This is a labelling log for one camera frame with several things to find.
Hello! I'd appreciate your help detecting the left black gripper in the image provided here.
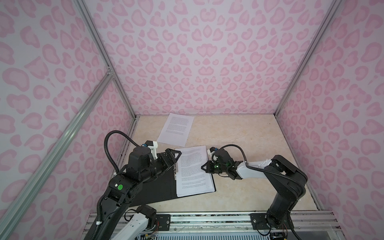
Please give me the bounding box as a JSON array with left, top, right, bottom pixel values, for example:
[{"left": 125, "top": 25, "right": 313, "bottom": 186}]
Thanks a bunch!
[{"left": 141, "top": 147, "right": 182, "bottom": 183}]

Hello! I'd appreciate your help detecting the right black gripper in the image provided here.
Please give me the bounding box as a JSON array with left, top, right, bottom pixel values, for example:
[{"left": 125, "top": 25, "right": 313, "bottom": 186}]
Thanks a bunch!
[{"left": 199, "top": 160, "right": 228, "bottom": 175}]

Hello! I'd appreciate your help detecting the printed sheet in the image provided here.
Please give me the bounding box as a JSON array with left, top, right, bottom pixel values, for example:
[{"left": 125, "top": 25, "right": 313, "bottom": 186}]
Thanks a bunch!
[
  {"left": 176, "top": 146, "right": 216, "bottom": 198},
  {"left": 157, "top": 113, "right": 195, "bottom": 147}
]

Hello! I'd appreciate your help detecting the blue A4 clip folder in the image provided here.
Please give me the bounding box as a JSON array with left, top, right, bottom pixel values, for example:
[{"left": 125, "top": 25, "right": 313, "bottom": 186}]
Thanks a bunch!
[{"left": 127, "top": 151, "right": 217, "bottom": 208}]

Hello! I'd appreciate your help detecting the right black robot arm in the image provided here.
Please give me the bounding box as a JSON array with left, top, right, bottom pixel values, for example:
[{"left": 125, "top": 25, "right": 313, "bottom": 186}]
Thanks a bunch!
[{"left": 201, "top": 144, "right": 308, "bottom": 229}]

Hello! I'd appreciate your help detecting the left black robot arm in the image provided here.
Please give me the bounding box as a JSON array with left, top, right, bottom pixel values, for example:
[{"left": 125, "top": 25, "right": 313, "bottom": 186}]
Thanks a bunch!
[{"left": 85, "top": 146, "right": 182, "bottom": 240}]

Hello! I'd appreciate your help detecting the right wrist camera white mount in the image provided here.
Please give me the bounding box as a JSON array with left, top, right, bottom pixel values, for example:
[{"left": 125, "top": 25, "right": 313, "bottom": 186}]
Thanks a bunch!
[{"left": 207, "top": 147, "right": 218, "bottom": 159}]

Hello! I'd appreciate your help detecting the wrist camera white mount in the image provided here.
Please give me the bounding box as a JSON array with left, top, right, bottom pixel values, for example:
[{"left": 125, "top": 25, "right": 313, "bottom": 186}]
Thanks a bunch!
[
  {"left": 207, "top": 147, "right": 218, "bottom": 159},
  {"left": 143, "top": 141, "right": 158, "bottom": 160}
]

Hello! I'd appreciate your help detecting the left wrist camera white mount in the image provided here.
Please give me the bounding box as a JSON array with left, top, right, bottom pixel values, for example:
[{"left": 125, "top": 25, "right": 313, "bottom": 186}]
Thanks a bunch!
[{"left": 143, "top": 141, "right": 158, "bottom": 160}]

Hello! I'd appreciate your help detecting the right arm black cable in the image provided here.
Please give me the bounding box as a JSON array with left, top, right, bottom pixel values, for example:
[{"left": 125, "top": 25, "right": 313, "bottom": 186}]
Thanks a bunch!
[{"left": 211, "top": 143, "right": 307, "bottom": 196}]

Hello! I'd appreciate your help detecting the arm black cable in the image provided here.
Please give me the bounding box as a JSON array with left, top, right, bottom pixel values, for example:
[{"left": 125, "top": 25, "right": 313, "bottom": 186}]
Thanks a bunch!
[
  {"left": 211, "top": 143, "right": 307, "bottom": 196},
  {"left": 103, "top": 130, "right": 140, "bottom": 175}
]

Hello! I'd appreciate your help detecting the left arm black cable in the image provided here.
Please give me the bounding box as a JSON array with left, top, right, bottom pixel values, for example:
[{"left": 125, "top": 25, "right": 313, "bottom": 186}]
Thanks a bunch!
[{"left": 103, "top": 130, "right": 140, "bottom": 175}]

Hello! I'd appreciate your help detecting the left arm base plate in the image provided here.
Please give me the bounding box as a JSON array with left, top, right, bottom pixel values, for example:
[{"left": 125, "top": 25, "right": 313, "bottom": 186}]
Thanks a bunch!
[{"left": 156, "top": 214, "right": 171, "bottom": 232}]

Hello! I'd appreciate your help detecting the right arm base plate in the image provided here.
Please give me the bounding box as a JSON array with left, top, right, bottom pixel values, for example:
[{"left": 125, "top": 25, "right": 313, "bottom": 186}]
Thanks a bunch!
[{"left": 250, "top": 213, "right": 293, "bottom": 231}]

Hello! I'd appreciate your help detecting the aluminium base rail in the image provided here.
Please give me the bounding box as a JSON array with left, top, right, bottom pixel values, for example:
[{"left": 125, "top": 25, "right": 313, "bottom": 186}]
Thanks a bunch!
[{"left": 80, "top": 210, "right": 346, "bottom": 240}]

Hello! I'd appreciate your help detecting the aluminium frame diagonal bar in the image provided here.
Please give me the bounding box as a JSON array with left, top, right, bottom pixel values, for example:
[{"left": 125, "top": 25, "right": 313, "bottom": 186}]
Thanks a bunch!
[{"left": 1, "top": 73, "right": 114, "bottom": 240}]

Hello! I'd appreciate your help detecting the aluminium frame left post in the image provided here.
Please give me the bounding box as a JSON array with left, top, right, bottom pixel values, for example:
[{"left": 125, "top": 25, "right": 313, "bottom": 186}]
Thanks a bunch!
[{"left": 73, "top": 0, "right": 137, "bottom": 120}]

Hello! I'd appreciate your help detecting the aluminium frame post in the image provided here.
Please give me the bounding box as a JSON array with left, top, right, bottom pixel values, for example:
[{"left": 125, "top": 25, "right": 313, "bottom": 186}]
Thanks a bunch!
[
  {"left": 274, "top": 0, "right": 344, "bottom": 119},
  {"left": 73, "top": 0, "right": 137, "bottom": 120}
]

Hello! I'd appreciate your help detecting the aluminium frame right post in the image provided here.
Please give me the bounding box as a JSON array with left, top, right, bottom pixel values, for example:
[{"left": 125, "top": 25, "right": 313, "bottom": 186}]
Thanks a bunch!
[{"left": 274, "top": 0, "right": 344, "bottom": 119}]

